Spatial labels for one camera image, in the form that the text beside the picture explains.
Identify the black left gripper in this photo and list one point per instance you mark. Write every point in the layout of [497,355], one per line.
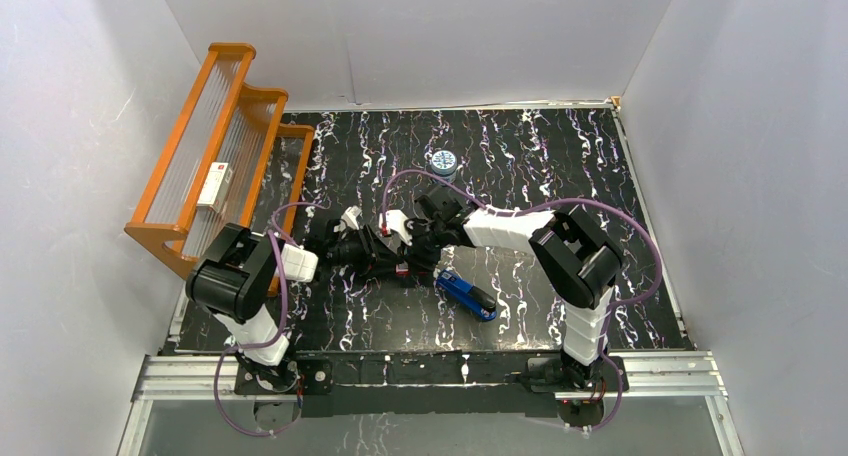
[366,254]

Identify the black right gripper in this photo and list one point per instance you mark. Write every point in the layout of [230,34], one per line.
[417,261]

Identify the blue black stapler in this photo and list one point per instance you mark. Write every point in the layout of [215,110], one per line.
[473,298]

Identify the red white staples box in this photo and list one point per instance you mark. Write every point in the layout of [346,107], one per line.
[402,269]

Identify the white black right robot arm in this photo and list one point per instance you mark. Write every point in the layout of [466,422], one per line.
[578,258]

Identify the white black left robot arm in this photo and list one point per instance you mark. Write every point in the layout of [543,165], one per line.
[231,280]

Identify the blue white round tin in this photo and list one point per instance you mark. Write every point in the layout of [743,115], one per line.
[444,164]

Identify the orange wooden tiered shelf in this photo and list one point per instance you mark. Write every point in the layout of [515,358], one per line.
[223,119]

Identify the white red box on shelf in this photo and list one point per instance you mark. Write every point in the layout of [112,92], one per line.
[215,188]

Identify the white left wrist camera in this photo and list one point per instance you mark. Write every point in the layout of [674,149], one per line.
[351,218]

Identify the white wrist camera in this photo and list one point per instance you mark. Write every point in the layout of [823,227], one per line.
[351,218]
[393,223]

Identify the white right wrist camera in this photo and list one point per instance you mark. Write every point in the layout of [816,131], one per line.
[393,223]

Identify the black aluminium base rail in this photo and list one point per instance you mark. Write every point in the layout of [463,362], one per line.
[530,382]

